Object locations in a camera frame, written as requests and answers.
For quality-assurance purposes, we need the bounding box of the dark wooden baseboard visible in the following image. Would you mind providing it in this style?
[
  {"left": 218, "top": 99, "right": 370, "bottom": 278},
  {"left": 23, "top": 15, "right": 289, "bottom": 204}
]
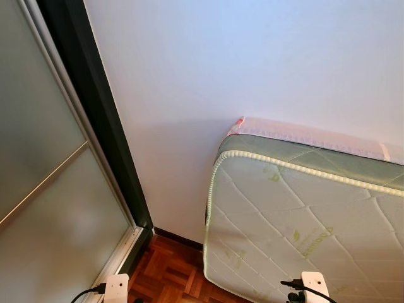
[{"left": 151, "top": 226, "right": 207, "bottom": 252}]

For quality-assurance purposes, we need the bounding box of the pink white wrapped mattress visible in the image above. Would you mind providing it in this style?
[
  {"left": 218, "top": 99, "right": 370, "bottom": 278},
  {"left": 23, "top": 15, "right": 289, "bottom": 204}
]
[{"left": 225, "top": 116, "right": 404, "bottom": 166}]

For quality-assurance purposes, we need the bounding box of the frosted glass wardrobe door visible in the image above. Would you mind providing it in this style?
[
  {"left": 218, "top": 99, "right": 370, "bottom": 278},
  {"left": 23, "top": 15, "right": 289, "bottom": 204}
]
[{"left": 0, "top": 0, "right": 146, "bottom": 303}]

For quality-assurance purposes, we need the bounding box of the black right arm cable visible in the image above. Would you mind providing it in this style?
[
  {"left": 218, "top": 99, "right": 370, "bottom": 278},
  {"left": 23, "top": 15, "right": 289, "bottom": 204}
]
[{"left": 280, "top": 280, "right": 338, "bottom": 303}]

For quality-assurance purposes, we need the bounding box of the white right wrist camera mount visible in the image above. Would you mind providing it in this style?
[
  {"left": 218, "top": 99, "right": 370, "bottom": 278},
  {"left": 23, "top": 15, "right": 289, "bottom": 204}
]
[{"left": 300, "top": 271, "right": 330, "bottom": 303}]

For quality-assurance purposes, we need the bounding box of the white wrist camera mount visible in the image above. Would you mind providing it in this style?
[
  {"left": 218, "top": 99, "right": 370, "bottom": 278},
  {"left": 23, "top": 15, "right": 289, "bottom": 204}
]
[
  {"left": 300, "top": 271, "right": 330, "bottom": 303},
  {"left": 103, "top": 273, "right": 130, "bottom": 303}
]

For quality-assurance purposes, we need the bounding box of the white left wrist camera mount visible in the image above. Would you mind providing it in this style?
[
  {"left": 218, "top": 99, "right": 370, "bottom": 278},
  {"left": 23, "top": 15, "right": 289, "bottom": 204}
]
[{"left": 103, "top": 273, "right": 130, "bottom": 303}]

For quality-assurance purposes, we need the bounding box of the black wardrobe frame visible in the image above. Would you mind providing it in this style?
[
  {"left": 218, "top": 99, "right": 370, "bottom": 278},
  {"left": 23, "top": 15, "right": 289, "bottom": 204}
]
[{"left": 37, "top": 0, "right": 155, "bottom": 282}]

